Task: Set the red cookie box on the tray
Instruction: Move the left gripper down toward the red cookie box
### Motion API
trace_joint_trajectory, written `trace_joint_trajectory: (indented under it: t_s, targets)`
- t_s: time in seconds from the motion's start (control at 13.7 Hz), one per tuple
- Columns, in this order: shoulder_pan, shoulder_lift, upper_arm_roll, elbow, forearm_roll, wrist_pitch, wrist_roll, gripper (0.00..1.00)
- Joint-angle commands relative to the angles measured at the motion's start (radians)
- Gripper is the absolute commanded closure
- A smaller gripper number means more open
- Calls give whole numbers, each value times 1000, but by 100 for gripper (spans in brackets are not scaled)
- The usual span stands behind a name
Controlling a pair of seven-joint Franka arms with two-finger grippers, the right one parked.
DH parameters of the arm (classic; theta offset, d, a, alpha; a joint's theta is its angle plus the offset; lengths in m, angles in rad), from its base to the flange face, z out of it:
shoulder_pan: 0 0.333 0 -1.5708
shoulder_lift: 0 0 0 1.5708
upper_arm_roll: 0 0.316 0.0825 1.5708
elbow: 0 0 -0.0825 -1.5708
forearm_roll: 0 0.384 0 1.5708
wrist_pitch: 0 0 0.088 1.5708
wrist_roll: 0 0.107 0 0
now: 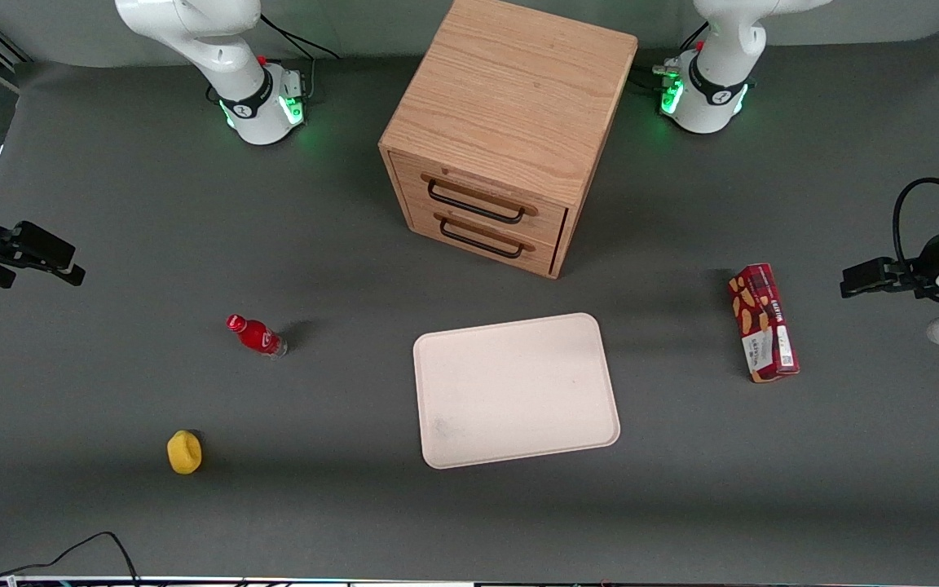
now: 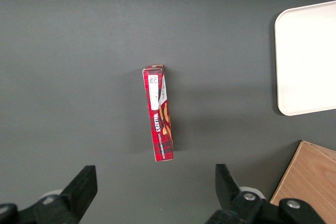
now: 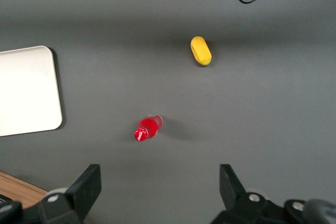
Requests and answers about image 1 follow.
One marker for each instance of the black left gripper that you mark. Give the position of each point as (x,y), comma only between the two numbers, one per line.
(923,267)

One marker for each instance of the red cookie box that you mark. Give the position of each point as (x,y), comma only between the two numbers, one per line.
(765,322)

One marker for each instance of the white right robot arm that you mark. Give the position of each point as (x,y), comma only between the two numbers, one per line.
(249,98)

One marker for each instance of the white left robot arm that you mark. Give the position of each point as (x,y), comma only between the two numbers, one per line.
(714,90)

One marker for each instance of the cream plastic tray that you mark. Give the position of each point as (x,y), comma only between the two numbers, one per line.
(514,391)

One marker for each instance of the grey table cover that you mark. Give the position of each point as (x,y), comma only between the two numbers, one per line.
(192,244)

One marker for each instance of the small red soda bottle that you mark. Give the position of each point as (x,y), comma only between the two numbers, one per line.
(257,336)

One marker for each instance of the yellow lemon toy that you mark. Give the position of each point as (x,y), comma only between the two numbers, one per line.
(184,452)

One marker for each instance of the wooden drawer front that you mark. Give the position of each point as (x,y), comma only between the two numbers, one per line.
(482,196)
(478,236)

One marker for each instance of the wooden drawer cabinet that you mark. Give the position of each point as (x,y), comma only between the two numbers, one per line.
(510,98)

